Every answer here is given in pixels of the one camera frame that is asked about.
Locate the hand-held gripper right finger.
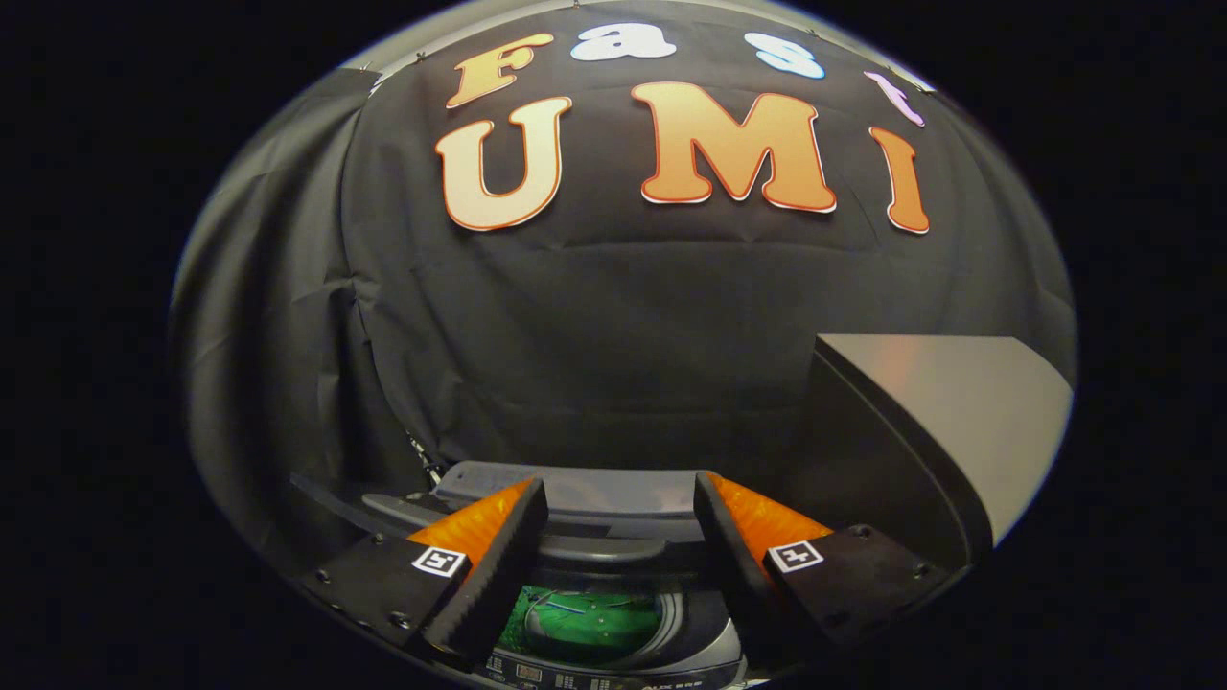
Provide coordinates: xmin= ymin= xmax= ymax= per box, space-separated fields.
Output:
xmin=693 ymin=471 xmax=961 ymax=664

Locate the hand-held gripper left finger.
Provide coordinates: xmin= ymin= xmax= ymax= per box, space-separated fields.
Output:
xmin=303 ymin=477 xmax=550 ymax=670

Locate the green polo shirt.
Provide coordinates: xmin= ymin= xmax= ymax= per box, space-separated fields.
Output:
xmin=498 ymin=585 xmax=664 ymax=667

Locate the grey washing machine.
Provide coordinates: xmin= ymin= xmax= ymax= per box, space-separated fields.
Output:
xmin=362 ymin=460 xmax=758 ymax=690

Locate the grey cabinet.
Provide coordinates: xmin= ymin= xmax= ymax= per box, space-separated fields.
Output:
xmin=796 ymin=333 xmax=1075 ymax=576

